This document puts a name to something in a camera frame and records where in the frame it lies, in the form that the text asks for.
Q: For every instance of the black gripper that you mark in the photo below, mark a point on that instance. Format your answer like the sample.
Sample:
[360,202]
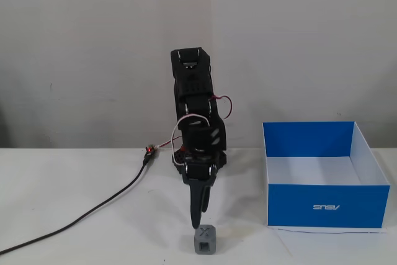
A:
[199,172]

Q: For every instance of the gray block with X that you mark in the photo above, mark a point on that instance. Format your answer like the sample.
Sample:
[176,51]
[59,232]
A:
[204,240]

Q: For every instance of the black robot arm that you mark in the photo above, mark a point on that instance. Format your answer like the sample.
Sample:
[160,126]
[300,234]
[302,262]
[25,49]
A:
[193,91]

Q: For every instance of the blue and white cardboard box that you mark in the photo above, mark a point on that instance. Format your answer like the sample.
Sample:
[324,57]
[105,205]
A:
[322,178]

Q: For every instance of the clear tape strip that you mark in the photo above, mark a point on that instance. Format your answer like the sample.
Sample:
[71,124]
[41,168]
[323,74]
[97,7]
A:
[239,231]

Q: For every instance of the small board with red LED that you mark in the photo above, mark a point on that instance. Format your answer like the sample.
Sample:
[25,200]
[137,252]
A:
[150,151]

